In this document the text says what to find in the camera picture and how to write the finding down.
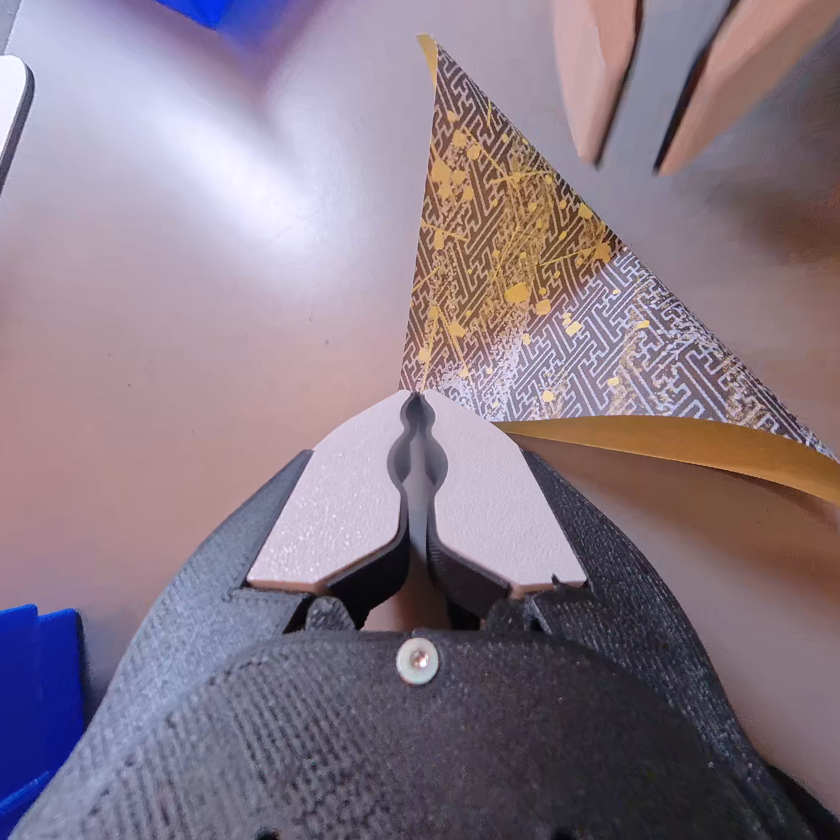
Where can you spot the yellow backed black patterned paper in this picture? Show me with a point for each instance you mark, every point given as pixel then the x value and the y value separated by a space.
pixel 525 289

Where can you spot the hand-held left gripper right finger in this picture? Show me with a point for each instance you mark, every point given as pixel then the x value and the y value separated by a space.
pixel 505 512

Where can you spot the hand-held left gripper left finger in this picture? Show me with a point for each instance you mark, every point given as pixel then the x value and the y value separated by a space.
pixel 328 512

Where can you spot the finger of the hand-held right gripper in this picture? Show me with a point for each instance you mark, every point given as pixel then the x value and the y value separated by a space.
pixel 591 66
pixel 775 53

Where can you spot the blue plastic bin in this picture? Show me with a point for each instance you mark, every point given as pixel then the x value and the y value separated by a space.
pixel 40 696
pixel 223 11

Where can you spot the white stand plate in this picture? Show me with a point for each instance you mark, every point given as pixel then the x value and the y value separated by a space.
pixel 11 112

